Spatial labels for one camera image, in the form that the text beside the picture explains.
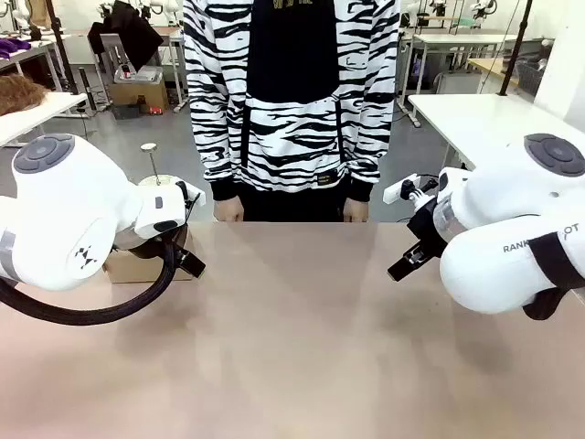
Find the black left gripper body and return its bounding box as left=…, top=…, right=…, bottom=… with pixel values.
left=112, top=226, right=189, bottom=252

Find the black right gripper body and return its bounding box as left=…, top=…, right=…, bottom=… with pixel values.
left=406, top=196, right=452, bottom=257

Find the person's right forearm zebra sleeve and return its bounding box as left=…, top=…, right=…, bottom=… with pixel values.
left=187, top=86, right=246, bottom=202

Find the person's left forearm zebra sleeve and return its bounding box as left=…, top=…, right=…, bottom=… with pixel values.
left=343, top=86, right=397, bottom=203

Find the brown cardboard cup carrier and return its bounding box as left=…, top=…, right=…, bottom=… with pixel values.
left=102, top=223, right=198, bottom=284

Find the person's right hand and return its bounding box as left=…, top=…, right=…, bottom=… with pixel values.
left=213, top=197, right=246, bottom=224

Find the person's left hand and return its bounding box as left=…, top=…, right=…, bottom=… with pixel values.
left=342, top=197, right=369, bottom=224

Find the metal plunger rod with disc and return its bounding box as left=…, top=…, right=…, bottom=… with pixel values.
left=136, top=142, right=182, bottom=187

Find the large white side table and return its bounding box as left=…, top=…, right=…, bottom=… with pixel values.
left=406, top=93, right=578, bottom=171

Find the brown cardboard storage box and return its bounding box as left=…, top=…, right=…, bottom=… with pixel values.
left=109, top=75, right=170, bottom=113

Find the person in zebra hoodie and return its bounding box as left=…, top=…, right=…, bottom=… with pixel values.
left=182, top=0, right=402, bottom=224

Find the white table with wig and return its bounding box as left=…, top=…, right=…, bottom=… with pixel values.
left=0, top=92, right=89, bottom=148

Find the clear plastic bin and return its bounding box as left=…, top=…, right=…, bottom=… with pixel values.
left=112, top=65, right=165, bottom=84

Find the white background workbench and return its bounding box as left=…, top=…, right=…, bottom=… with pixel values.
left=410, top=30, right=520, bottom=92

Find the brown hair wig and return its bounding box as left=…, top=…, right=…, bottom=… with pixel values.
left=0, top=72, right=50, bottom=116

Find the thin black stand pole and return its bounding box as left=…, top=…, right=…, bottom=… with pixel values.
left=498, top=0, right=535, bottom=97

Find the black jacket on chair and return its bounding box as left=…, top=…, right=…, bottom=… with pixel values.
left=86, top=0, right=165, bottom=70

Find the black tripod pole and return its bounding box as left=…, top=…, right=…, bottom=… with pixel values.
left=44, top=0, right=80, bottom=95

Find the purple cloth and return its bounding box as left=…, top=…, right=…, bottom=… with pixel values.
left=0, top=37, right=32, bottom=59

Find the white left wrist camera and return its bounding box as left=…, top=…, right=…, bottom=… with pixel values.
left=175, top=180, right=207, bottom=208

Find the black sleeved left arm cable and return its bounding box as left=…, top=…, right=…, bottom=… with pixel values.
left=0, top=223, right=191, bottom=327

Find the black sleeved arm cable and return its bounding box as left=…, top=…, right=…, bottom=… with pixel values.
left=0, top=223, right=191, bottom=327
left=523, top=231, right=585, bottom=321

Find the black sleeved right arm cable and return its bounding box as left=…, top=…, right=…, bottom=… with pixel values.
left=523, top=231, right=585, bottom=321

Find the grey wire basket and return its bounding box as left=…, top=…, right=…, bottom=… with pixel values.
left=515, top=60, right=548, bottom=95

